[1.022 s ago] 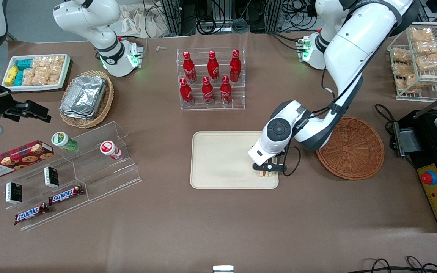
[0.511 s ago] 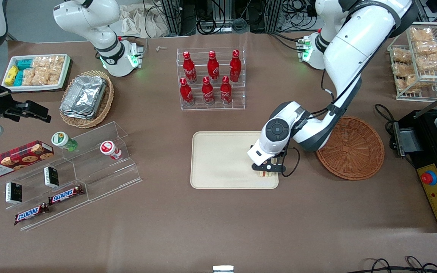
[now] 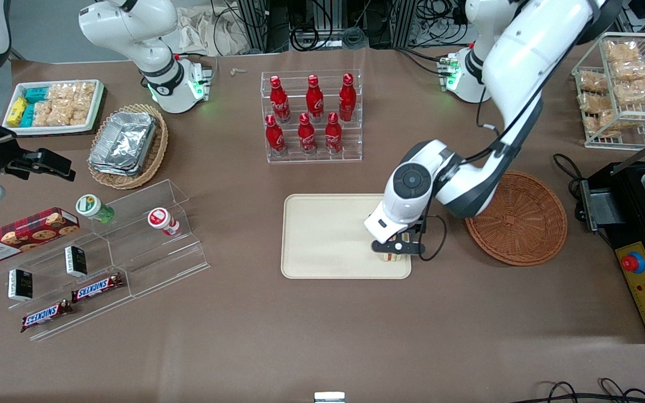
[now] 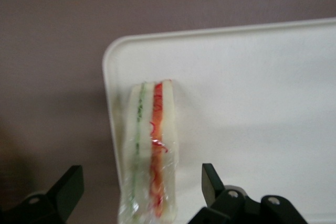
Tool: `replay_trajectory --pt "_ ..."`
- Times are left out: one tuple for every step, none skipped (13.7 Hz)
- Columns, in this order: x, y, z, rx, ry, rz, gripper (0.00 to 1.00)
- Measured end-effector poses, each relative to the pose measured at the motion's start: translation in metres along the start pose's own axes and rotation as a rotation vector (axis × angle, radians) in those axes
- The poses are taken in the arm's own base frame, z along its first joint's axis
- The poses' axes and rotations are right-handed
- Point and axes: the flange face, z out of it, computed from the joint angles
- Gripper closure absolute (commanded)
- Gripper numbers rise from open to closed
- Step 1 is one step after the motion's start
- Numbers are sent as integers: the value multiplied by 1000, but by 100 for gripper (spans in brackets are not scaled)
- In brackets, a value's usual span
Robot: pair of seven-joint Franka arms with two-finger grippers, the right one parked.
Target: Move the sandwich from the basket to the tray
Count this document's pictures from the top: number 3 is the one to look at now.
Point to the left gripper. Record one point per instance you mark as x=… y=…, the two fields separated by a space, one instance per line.
x=421 y=225

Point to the triangle sandwich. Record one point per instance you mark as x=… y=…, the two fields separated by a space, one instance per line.
x=392 y=258

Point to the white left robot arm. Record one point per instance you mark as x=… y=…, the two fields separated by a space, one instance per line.
x=524 y=50

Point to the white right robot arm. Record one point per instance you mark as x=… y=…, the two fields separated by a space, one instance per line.
x=132 y=22

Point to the white snack tray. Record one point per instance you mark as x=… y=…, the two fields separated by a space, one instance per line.
x=54 y=130

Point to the beige rectangular tray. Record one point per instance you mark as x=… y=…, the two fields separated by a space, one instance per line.
x=328 y=235

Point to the light oval wicker basket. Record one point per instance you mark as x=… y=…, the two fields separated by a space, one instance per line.
x=157 y=151

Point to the brown round wicker basket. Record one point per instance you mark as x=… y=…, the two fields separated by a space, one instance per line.
x=524 y=224

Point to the teal snack packet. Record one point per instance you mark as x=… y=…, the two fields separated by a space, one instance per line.
x=37 y=95
x=28 y=116

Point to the clear rice cracker bag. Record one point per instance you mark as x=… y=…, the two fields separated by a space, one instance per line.
x=83 y=111
x=54 y=113
x=73 y=91

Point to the yellow snack packet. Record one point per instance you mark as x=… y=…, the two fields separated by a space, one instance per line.
x=17 y=112

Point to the red tartan cookie box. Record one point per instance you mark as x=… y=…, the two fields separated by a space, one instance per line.
x=20 y=235

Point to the green cap drink bottle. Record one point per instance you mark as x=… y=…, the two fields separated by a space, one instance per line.
x=93 y=207

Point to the stack of foil trays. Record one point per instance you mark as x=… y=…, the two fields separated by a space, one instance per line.
x=124 y=143

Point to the small black white box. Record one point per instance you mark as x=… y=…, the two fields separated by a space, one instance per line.
x=20 y=285
x=76 y=261

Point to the clear acrylic bottle rack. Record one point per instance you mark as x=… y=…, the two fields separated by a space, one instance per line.
x=311 y=158

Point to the red cola bottle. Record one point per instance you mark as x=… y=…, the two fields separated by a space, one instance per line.
x=275 y=139
x=333 y=136
x=347 y=101
x=307 y=137
x=314 y=101
x=280 y=103

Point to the brown Snickers bar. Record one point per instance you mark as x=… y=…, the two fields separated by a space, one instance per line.
x=46 y=315
x=97 y=287

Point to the red cap drink bottle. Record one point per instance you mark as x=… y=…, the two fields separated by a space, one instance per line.
x=161 y=220

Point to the clear acrylic stepped display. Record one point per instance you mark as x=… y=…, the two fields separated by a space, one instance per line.
x=154 y=263

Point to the crumpled beige paper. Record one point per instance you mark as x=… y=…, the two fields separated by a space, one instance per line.
x=199 y=31

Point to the small beige scrap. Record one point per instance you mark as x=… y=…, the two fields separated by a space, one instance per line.
x=238 y=71

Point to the red emergency stop button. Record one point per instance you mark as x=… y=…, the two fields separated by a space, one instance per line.
x=633 y=263

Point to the black machine with yellow panel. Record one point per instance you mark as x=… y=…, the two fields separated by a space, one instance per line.
x=636 y=224

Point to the fried snack bag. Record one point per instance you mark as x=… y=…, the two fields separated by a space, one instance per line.
x=639 y=91
x=592 y=81
x=596 y=102
x=622 y=50
x=633 y=70
x=602 y=123

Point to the aluminium profile frame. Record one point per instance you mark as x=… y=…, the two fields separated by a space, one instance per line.
x=255 y=22

